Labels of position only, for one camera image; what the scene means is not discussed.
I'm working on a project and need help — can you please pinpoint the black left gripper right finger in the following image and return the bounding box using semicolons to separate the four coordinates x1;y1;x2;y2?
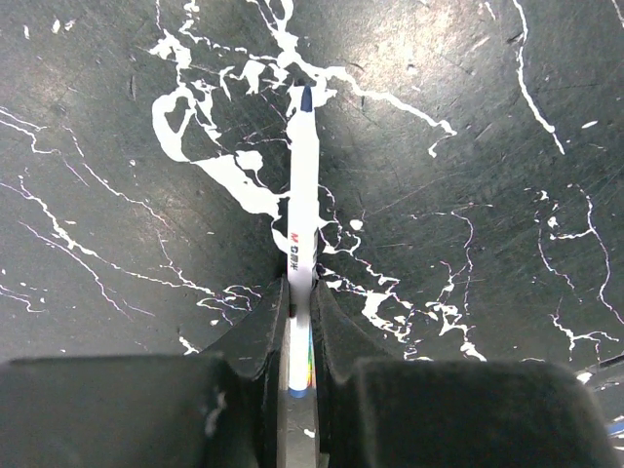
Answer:
311;283;620;467

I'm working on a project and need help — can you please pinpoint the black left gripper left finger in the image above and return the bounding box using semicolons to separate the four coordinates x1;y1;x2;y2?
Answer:
1;279;289;467

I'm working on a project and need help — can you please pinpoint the white pen blue tip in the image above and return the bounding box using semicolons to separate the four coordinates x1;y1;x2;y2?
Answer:
287;85;320;398

